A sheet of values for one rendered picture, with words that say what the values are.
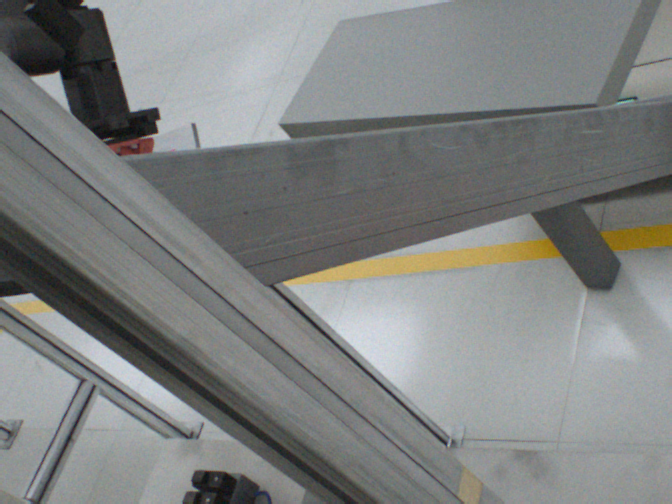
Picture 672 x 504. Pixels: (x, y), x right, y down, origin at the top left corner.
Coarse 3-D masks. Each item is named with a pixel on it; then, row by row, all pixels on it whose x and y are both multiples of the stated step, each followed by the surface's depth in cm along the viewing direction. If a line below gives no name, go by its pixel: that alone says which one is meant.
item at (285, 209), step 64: (448, 128) 53; (512, 128) 59; (576, 128) 66; (640, 128) 75; (192, 192) 38; (256, 192) 41; (320, 192) 44; (384, 192) 48; (448, 192) 53; (512, 192) 58; (576, 192) 65; (256, 256) 40; (320, 256) 44
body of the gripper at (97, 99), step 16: (96, 64) 93; (112, 64) 94; (64, 80) 93; (80, 80) 92; (96, 80) 92; (112, 80) 93; (80, 96) 92; (96, 96) 92; (112, 96) 93; (80, 112) 93; (96, 112) 92; (112, 112) 93; (128, 112) 91; (144, 112) 93; (96, 128) 92; (112, 128) 90
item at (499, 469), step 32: (192, 448) 120; (224, 448) 116; (448, 448) 96; (480, 448) 94; (160, 480) 120; (256, 480) 110; (288, 480) 107; (480, 480) 92; (512, 480) 90; (544, 480) 88; (576, 480) 86; (608, 480) 84; (640, 480) 82
